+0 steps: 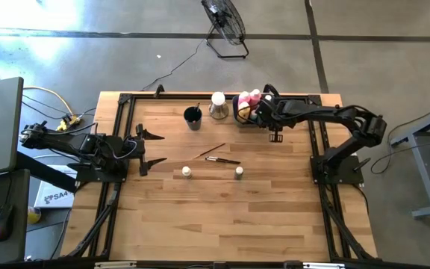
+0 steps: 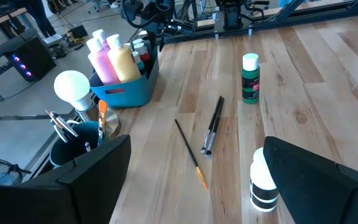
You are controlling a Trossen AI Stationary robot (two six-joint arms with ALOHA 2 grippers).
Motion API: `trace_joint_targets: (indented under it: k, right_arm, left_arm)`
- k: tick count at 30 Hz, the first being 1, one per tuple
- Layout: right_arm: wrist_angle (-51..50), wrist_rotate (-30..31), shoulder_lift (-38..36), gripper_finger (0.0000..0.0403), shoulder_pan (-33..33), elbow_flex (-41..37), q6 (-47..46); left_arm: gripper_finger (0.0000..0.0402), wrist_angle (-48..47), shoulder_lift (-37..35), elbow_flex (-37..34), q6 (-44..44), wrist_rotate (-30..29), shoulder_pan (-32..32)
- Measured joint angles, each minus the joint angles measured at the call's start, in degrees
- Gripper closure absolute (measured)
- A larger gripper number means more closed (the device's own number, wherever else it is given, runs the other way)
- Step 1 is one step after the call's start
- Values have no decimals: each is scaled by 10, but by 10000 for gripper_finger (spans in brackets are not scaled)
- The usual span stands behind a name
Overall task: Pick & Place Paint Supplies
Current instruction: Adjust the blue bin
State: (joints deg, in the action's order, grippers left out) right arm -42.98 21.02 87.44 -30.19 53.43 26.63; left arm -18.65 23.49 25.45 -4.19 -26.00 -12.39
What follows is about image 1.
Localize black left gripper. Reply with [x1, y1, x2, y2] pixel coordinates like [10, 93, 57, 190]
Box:
[125, 123, 169, 177]

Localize large pink paint bottle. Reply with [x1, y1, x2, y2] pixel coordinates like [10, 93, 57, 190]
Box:
[237, 90, 252, 107]
[248, 87, 263, 108]

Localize large yellow paint bottle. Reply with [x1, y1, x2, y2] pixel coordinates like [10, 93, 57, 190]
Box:
[236, 101, 252, 123]

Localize teal ribbed plastic cup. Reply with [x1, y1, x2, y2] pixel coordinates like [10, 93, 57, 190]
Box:
[184, 106, 203, 132]

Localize paint brushes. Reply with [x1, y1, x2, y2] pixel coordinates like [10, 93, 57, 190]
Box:
[192, 143, 226, 161]

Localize black paintbrush dark bristles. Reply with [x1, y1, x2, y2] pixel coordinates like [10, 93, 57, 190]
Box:
[205, 155, 242, 165]

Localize teal plastic storage bin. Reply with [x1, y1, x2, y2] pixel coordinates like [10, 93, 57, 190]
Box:
[231, 92, 279, 129]

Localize yellow power plug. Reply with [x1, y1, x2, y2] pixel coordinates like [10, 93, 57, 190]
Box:
[52, 114, 81, 134]

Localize black floor fan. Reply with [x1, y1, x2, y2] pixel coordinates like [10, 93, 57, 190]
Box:
[201, 0, 250, 60]

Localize white printed box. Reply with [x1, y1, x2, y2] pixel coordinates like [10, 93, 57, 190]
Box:
[34, 164, 78, 209]

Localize yellow round object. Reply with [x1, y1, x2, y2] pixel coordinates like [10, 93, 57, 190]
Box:
[27, 205, 43, 225]

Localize dark desk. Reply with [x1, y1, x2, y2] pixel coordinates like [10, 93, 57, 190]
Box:
[0, 167, 31, 266]

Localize grey metal stand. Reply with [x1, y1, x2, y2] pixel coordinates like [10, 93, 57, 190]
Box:
[396, 106, 430, 220]

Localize black computer mouse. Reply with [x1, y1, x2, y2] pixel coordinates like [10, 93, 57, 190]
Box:
[0, 204, 15, 243]

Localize black fan cable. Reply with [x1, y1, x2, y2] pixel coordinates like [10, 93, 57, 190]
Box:
[141, 37, 208, 92]

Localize yellow cable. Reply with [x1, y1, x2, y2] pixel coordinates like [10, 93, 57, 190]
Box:
[19, 85, 76, 139]

